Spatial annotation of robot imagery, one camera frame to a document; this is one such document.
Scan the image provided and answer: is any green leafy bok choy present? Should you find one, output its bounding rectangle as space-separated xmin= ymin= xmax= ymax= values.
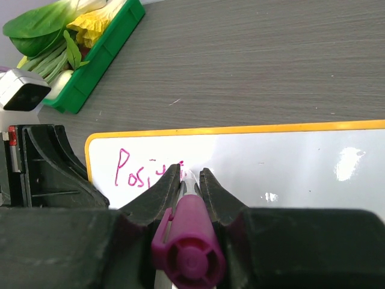
xmin=2 ymin=1 xmax=78 ymax=58

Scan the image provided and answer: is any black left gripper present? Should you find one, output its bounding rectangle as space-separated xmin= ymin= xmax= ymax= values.
xmin=1 ymin=125 xmax=109 ymax=208

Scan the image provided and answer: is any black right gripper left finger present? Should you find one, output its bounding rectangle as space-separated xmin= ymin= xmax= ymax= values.
xmin=1 ymin=164 xmax=180 ymax=288

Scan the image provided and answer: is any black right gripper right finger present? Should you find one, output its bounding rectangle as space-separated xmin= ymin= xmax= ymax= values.
xmin=199 ymin=168 xmax=384 ymax=288

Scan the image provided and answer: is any white napa cabbage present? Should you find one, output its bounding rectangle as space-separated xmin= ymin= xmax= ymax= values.
xmin=76 ymin=0 xmax=114 ymax=15

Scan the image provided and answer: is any green plastic crate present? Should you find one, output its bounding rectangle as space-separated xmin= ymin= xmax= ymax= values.
xmin=43 ymin=0 xmax=146 ymax=114

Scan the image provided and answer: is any magenta whiteboard marker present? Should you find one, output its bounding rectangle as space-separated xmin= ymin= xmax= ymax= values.
xmin=151 ymin=171 xmax=226 ymax=288

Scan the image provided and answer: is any yellow flower vegetable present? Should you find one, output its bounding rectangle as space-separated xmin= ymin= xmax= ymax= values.
xmin=67 ymin=7 xmax=118 ymax=48

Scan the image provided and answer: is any white radish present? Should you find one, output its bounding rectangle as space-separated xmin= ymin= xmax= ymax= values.
xmin=45 ymin=70 xmax=73 ymax=100

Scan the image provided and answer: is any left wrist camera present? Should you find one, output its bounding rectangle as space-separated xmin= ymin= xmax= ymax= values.
xmin=1 ymin=67 xmax=51 ymax=132

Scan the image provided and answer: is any yellow framed whiteboard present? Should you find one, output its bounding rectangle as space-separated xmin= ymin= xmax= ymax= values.
xmin=85 ymin=120 xmax=384 ymax=222

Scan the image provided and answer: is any green long beans bundle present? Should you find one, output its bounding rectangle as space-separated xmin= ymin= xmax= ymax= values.
xmin=17 ymin=42 xmax=68 ymax=84

